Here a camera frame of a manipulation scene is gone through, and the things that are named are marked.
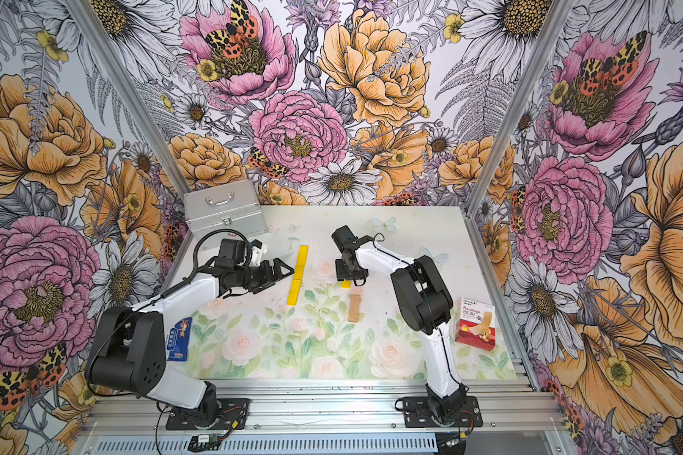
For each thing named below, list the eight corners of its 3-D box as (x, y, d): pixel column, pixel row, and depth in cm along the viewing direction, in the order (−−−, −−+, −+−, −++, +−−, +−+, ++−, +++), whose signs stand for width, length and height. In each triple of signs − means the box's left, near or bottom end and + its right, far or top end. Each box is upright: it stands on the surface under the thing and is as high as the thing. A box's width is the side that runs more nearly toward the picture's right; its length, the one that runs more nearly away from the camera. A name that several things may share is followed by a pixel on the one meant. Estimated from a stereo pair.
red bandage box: (455, 342, 89) (460, 336, 85) (459, 303, 97) (463, 296, 93) (489, 353, 87) (495, 346, 83) (489, 312, 95) (495, 304, 91)
